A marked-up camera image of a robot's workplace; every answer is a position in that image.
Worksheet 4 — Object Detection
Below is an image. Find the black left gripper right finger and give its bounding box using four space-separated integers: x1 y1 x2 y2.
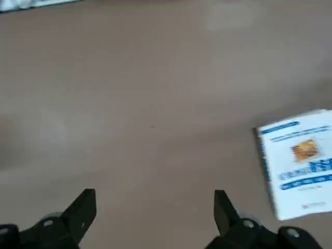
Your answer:
204 190 322 249

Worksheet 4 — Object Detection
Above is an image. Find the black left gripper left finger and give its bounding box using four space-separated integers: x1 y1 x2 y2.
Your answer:
0 188 96 249

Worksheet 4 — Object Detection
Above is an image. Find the white paperback book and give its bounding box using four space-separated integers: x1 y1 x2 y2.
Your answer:
254 109 332 222

